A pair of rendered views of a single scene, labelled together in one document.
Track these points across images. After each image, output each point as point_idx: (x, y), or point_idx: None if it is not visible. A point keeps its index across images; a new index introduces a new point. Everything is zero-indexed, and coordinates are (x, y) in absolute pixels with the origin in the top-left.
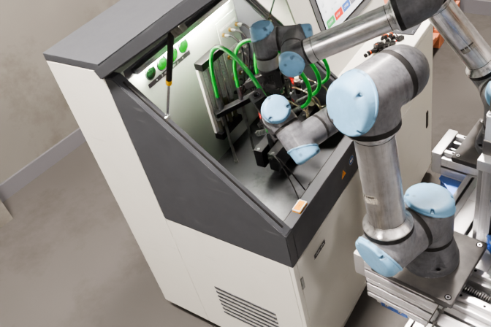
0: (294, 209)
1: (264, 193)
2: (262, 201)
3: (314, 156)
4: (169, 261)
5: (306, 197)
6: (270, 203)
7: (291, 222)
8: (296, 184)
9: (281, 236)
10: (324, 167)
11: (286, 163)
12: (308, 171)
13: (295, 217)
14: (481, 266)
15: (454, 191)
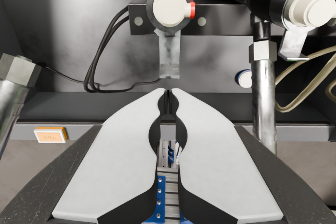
0: (36, 133)
1: None
2: (88, 0)
3: (238, 37)
4: None
5: (79, 132)
6: (92, 20)
7: (17, 135)
8: (156, 41)
9: None
10: (160, 129)
11: None
12: (196, 46)
13: (30, 136)
14: None
15: (191, 223)
